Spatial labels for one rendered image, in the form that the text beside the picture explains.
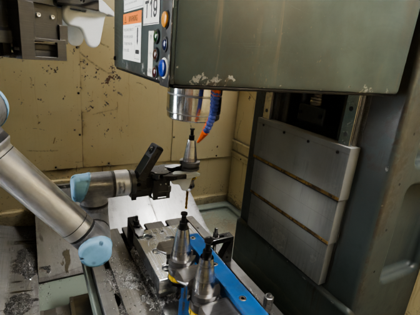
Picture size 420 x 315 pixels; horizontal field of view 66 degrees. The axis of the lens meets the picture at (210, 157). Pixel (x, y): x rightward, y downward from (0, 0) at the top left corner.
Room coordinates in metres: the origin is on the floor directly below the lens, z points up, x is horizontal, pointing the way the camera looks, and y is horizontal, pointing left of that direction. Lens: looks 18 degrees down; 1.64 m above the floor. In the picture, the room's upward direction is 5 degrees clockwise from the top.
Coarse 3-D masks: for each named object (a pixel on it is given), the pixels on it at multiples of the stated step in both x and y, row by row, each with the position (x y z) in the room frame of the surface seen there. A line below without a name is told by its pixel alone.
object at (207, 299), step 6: (192, 282) 0.52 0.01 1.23; (216, 288) 0.51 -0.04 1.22; (192, 294) 0.50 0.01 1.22; (198, 294) 0.49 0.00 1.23; (210, 294) 0.49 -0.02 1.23; (216, 294) 0.49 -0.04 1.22; (192, 300) 0.49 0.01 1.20; (198, 300) 0.48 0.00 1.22; (204, 300) 0.48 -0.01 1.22; (210, 300) 0.48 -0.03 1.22; (192, 306) 0.48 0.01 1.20; (198, 306) 0.48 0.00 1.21
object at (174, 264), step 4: (168, 252) 0.61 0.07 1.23; (192, 252) 0.62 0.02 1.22; (168, 256) 0.60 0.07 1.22; (192, 256) 0.60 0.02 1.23; (168, 260) 0.60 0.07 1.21; (172, 260) 0.58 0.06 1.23; (176, 260) 0.58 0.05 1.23; (188, 260) 0.59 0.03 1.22; (192, 260) 0.59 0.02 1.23; (172, 264) 0.58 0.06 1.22; (176, 264) 0.57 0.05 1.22; (180, 264) 0.57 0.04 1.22; (184, 264) 0.57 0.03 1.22; (188, 264) 0.58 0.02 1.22; (192, 264) 0.60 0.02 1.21; (168, 268) 0.58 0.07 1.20; (172, 268) 0.58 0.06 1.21; (176, 268) 0.58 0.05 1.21
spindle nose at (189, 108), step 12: (168, 96) 0.91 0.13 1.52; (180, 96) 0.87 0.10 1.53; (192, 96) 0.87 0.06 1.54; (204, 96) 0.87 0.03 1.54; (168, 108) 0.91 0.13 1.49; (180, 108) 0.87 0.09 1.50; (192, 108) 0.87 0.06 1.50; (204, 108) 0.87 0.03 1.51; (180, 120) 0.88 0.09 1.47; (192, 120) 0.87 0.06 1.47; (204, 120) 0.88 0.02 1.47; (216, 120) 0.91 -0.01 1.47
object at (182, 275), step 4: (196, 264) 0.59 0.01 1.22; (180, 268) 0.57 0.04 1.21; (184, 268) 0.57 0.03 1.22; (188, 268) 0.57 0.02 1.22; (192, 268) 0.57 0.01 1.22; (196, 268) 0.57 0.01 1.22; (176, 272) 0.55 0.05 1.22; (180, 272) 0.55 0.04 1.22; (184, 272) 0.56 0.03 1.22; (188, 272) 0.56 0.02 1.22; (192, 272) 0.56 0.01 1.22; (176, 276) 0.54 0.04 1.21; (180, 276) 0.54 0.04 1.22; (184, 276) 0.54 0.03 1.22; (188, 276) 0.55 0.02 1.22; (192, 276) 0.55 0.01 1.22; (176, 280) 0.53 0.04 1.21; (180, 280) 0.53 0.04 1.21; (184, 280) 0.53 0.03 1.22; (188, 280) 0.53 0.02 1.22; (184, 284) 0.52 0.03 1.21
